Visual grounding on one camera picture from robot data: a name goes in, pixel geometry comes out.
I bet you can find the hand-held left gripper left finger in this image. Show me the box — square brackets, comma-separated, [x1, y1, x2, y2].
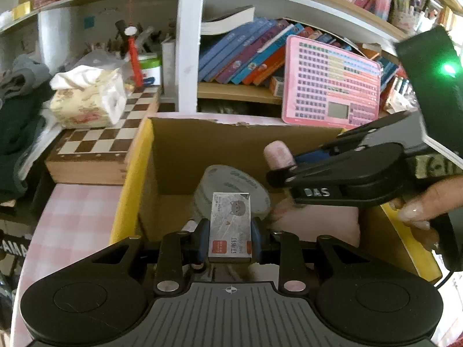
[90, 220, 211, 295]

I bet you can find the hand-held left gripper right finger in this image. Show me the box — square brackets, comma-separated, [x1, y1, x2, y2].
[251, 218, 366, 294]

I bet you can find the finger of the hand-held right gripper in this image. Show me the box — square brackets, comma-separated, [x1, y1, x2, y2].
[295, 111, 424, 164]
[267, 151, 348, 207]

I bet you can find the grey staples box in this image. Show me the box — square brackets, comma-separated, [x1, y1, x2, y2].
[208, 192, 253, 263]

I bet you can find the small pink cylinder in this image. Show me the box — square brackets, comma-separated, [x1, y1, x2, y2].
[264, 140, 295, 170]

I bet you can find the clear tape roll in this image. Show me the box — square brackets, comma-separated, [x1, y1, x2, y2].
[193, 165, 271, 225]

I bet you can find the yellow cardboard box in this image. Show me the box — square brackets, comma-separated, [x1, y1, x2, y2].
[110, 114, 442, 283]

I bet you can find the person's right hand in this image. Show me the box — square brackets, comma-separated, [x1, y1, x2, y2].
[389, 174, 463, 253]

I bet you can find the clear pen cup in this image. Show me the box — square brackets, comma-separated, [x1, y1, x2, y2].
[389, 0, 427, 33]

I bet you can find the pink learning tablet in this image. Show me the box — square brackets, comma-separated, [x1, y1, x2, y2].
[281, 35, 382, 129]

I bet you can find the small orange box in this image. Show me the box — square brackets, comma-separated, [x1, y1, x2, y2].
[269, 76, 286, 98]

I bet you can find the pink checked tablecloth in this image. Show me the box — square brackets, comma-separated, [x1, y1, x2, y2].
[11, 114, 463, 347]

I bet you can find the wooden chessboard box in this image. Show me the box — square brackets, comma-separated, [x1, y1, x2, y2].
[45, 85, 161, 187]

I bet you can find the row of blue books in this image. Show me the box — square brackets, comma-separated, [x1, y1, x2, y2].
[198, 17, 315, 86]

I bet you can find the white paperback book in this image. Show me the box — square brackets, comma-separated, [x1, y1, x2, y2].
[201, 5, 256, 35]

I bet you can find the green white canister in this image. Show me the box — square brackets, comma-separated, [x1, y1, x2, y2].
[139, 53, 162, 87]

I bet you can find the floral tissue pack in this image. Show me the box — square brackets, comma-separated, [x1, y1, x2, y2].
[49, 65, 127, 129]

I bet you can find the white bookshelf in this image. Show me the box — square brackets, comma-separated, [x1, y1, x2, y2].
[0, 0, 463, 116]

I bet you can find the electric piano keyboard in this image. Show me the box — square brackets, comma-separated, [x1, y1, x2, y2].
[0, 229, 31, 272]

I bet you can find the red stick with white knob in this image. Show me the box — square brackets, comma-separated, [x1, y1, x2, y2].
[123, 25, 145, 87]

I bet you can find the dark green cloth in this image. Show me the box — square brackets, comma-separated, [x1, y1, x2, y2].
[0, 90, 49, 203]

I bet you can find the bundle of pens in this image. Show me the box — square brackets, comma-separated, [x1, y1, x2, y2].
[87, 22, 160, 55]

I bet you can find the grey cloth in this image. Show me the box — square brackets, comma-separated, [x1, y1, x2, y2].
[0, 54, 51, 98]

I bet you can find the gold box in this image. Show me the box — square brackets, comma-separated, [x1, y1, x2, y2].
[12, 2, 31, 19]

